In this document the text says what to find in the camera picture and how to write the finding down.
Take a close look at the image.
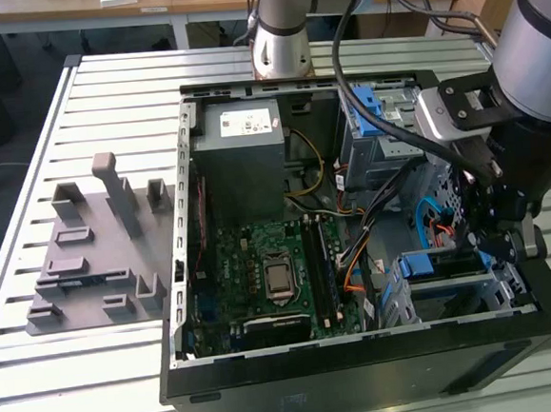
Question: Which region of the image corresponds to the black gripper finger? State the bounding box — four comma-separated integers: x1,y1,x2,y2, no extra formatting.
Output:
467,223,522,268
446,162,502,250

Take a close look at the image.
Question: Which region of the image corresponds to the hard disk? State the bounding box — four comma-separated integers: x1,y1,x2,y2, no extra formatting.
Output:
400,245,492,283

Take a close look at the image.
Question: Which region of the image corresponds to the silver disk bay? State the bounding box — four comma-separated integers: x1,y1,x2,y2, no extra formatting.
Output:
371,238,529,330

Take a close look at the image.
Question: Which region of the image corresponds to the grey metal drive cage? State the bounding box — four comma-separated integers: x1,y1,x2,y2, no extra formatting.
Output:
335,77,451,192

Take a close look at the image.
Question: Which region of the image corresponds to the blue plastic drive latch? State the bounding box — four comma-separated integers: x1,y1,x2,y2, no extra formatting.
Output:
347,84,386,138

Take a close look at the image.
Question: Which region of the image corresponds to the green RAM stick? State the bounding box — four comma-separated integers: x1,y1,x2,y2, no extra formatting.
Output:
312,213,346,322

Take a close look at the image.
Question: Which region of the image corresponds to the black PC case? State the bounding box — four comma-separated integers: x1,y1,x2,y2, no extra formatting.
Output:
134,54,551,412

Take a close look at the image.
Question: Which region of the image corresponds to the silver CPU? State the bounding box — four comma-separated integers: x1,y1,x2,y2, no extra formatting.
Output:
264,261,294,299

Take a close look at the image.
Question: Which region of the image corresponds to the grey power supply unit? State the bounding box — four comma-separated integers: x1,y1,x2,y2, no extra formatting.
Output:
186,95,292,230

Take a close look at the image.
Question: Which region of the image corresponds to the black graphics card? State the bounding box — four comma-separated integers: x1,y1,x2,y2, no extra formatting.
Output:
238,310,314,349

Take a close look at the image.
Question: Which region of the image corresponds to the green motherboard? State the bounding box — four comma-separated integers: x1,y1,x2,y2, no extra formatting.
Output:
174,211,364,357

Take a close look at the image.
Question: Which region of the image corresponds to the grey parts rack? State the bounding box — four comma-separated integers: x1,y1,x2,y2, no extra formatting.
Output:
13,147,190,337

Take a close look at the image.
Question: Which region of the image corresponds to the wooden desk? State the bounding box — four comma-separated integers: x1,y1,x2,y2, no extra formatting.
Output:
0,0,466,71

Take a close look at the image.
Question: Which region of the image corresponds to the black wire bundle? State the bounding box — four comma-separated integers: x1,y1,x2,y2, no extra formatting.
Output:
333,154,453,271

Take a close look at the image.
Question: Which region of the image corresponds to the orange wire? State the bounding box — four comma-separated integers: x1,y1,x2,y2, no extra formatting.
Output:
341,250,374,292

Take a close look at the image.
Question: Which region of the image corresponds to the yellow wire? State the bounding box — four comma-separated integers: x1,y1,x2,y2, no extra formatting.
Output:
281,125,328,199

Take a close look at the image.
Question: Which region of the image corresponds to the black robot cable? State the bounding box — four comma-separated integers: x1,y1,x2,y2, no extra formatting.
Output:
326,0,499,192

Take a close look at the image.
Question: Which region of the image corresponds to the red wire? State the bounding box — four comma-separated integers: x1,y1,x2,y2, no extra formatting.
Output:
180,172,214,290

